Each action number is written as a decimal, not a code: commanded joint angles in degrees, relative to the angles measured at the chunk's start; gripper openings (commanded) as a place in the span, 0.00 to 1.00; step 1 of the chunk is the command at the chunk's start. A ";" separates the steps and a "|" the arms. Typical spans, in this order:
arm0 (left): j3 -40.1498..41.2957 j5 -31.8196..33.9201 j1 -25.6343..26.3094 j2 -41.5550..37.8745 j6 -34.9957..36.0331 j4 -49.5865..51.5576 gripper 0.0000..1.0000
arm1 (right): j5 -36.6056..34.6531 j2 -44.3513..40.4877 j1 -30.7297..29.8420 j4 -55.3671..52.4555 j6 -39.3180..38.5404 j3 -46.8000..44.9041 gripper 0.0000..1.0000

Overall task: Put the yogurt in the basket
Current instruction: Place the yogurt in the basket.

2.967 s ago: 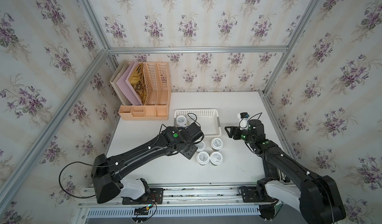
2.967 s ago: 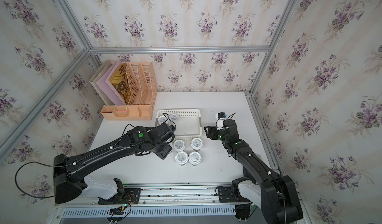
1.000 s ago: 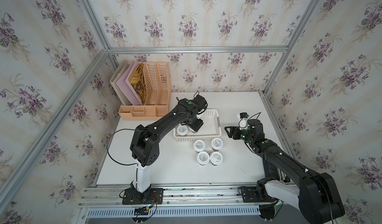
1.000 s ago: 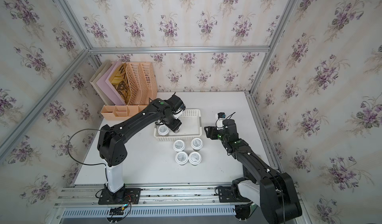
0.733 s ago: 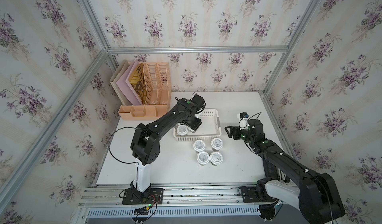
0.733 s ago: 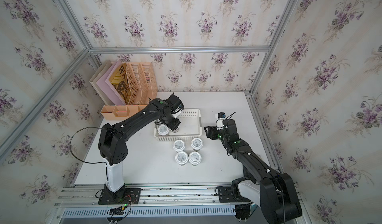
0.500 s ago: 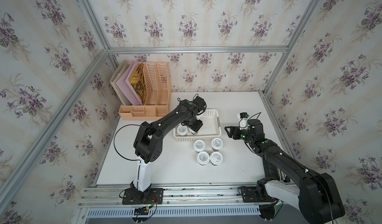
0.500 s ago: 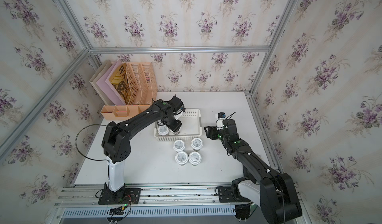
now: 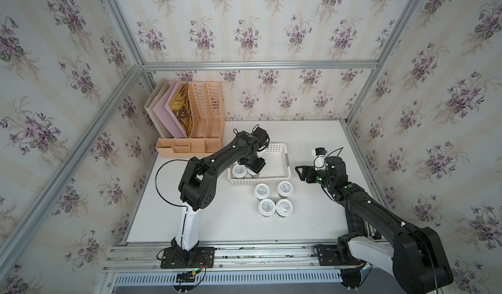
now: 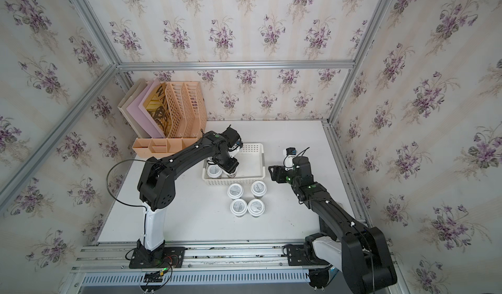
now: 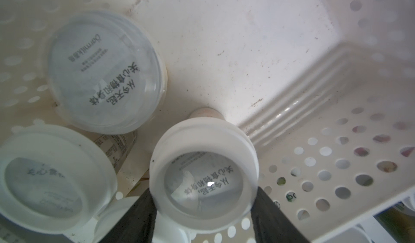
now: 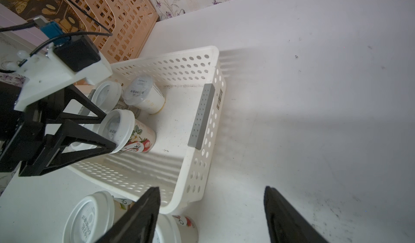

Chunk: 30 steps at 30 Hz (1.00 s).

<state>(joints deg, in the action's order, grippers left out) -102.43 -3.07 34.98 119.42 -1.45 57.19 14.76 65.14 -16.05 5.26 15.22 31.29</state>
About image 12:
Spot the black left camera cable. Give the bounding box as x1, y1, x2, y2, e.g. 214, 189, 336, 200
0, 0, 113, 57

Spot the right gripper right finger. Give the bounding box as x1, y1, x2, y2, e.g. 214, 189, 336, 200
264, 186, 327, 243

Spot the white plastic basket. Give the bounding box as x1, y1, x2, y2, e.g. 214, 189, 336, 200
69, 46, 227, 214

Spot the yellow black patterned book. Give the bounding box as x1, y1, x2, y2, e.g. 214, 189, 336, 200
1, 0, 85, 32

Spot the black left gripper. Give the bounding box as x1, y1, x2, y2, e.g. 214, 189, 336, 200
1, 82, 116, 177

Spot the yogurt cup row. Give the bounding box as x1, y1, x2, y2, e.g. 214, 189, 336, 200
62, 191, 134, 243
122, 74, 165, 114
91, 81, 122, 113
152, 214, 199, 243
97, 109, 156, 154

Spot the peach plastic file organizer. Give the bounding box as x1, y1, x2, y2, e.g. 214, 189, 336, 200
66, 0, 158, 63

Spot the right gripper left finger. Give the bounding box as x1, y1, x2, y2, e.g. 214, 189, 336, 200
94, 187, 161, 243

